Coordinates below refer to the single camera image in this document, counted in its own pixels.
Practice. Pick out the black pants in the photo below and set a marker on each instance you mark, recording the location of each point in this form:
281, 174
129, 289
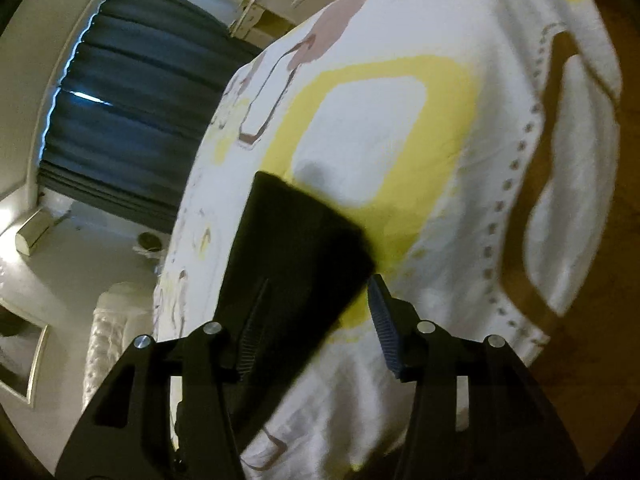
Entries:
300, 260

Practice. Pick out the framed wall picture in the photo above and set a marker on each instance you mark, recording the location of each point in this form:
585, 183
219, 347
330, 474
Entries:
20, 360

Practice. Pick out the white tufted headboard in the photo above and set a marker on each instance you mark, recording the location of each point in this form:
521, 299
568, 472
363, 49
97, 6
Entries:
115, 335

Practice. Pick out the dark blue curtain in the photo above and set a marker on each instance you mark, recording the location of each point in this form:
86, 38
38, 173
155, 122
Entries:
140, 110

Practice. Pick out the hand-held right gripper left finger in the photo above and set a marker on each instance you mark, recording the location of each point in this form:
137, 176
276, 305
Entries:
250, 347

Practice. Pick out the white patterned bedsheet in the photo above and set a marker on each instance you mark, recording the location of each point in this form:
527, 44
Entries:
450, 160

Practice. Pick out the white dressing table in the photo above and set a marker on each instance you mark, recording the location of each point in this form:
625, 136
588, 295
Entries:
257, 12

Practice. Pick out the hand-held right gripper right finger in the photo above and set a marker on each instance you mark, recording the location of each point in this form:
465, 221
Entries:
385, 325

